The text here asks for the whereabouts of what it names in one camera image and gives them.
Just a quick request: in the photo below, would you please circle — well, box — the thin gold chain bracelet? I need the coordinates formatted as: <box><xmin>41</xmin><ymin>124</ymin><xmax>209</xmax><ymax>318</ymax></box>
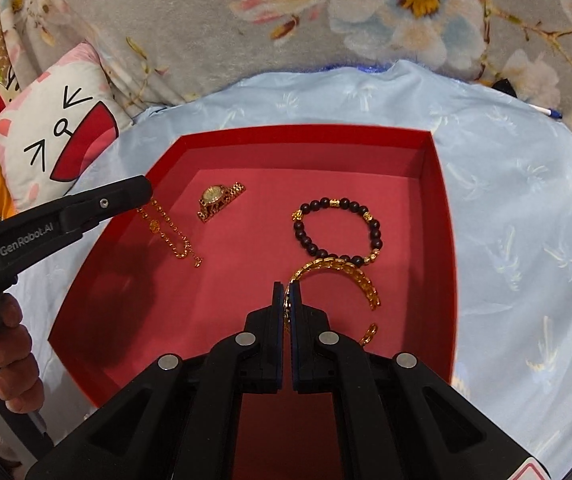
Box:
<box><xmin>136</xmin><ymin>199</ymin><xmax>203</xmax><ymax>269</ymax></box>

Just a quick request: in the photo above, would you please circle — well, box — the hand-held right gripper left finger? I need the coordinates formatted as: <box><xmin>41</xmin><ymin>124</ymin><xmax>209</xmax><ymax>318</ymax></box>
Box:
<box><xmin>25</xmin><ymin>281</ymin><xmax>285</xmax><ymax>480</ymax></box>

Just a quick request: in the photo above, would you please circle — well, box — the dark wooden bead bracelet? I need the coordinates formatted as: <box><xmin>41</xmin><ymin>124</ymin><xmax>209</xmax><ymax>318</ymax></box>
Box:
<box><xmin>292</xmin><ymin>198</ymin><xmax>385</xmax><ymax>267</ymax></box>

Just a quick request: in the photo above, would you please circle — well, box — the white cat face pillow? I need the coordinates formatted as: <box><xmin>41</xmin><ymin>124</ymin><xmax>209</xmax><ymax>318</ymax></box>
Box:
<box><xmin>0</xmin><ymin>42</ymin><xmax>135</xmax><ymax>211</ymax></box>

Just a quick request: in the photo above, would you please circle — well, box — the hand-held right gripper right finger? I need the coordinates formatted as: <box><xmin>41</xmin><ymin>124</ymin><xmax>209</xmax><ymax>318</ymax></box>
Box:
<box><xmin>289</xmin><ymin>281</ymin><xmax>552</xmax><ymax>480</ymax></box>

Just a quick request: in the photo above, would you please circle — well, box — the gold wristwatch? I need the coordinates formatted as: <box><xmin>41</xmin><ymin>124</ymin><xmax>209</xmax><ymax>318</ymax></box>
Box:
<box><xmin>196</xmin><ymin>182</ymin><xmax>246</xmax><ymax>222</ymax></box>

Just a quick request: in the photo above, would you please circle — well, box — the red cardboard box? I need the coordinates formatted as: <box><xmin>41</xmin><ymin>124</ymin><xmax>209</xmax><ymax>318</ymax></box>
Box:
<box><xmin>47</xmin><ymin>127</ymin><xmax>459</xmax><ymax>480</ymax></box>

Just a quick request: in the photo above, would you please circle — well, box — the person's left hand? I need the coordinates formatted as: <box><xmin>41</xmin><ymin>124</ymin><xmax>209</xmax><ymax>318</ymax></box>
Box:
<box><xmin>0</xmin><ymin>291</ymin><xmax>48</xmax><ymax>413</ymax></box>

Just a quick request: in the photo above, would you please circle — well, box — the white pen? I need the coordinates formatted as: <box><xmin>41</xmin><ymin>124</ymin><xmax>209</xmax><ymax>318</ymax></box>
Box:
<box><xmin>527</xmin><ymin>102</ymin><xmax>564</xmax><ymax>120</ymax></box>

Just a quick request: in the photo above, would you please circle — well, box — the grey floral blanket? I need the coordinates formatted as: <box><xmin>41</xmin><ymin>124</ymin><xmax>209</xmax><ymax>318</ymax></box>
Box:
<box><xmin>0</xmin><ymin>0</ymin><xmax>572</xmax><ymax>171</ymax></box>

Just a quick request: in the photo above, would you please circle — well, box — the amber bead bracelet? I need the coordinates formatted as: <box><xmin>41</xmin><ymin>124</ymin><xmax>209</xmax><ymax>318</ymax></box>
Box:
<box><xmin>286</xmin><ymin>255</ymin><xmax>383</xmax><ymax>348</ymax></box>

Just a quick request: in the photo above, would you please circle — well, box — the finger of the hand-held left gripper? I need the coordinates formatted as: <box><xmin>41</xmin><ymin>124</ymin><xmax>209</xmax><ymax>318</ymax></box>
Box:
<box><xmin>58</xmin><ymin>175</ymin><xmax>154</xmax><ymax>235</ymax></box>

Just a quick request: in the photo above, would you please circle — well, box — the light blue satin cloth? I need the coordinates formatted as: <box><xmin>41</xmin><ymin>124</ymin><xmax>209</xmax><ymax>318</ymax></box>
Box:
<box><xmin>8</xmin><ymin>59</ymin><xmax>572</xmax><ymax>480</ymax></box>

